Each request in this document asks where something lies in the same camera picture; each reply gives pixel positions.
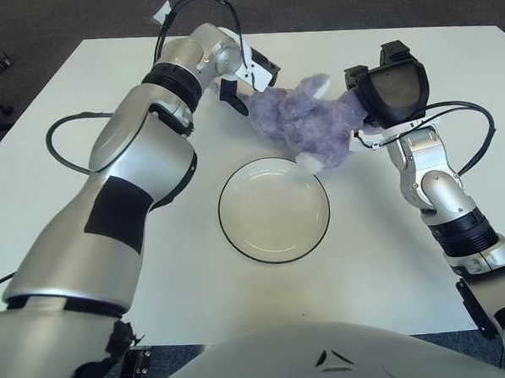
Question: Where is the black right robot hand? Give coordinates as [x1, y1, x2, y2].
[341, 37, 433, 132]

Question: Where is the silver robot torso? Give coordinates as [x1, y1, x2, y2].
[136, 310, 505, 378]

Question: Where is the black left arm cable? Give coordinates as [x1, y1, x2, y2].
[0, 0, 269, 292]

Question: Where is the black metal bracket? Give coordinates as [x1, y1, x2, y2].
[115, 345, 154, 378]

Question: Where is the white plate black rim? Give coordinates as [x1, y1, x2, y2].
[215, 154, 333, 267]

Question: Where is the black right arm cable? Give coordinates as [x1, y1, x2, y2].
[354, 98, 499, 184]

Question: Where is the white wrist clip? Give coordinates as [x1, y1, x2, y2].
[220, 25, 275, 95]
[349, 118, 442, 151]

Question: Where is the white cable label tag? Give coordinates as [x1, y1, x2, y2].
[151, 0, 173, 25]

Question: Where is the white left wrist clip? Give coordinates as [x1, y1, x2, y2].
[220, 25, 275, 95]

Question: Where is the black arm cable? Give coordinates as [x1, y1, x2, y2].
[354, 98, 499, 184]
[0, 0, 269, 292]

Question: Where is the purple plush rabbit doll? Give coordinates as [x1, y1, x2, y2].
[211, 70, 384, 179]

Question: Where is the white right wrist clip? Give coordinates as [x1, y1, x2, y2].
[349, 118, 442, 151]

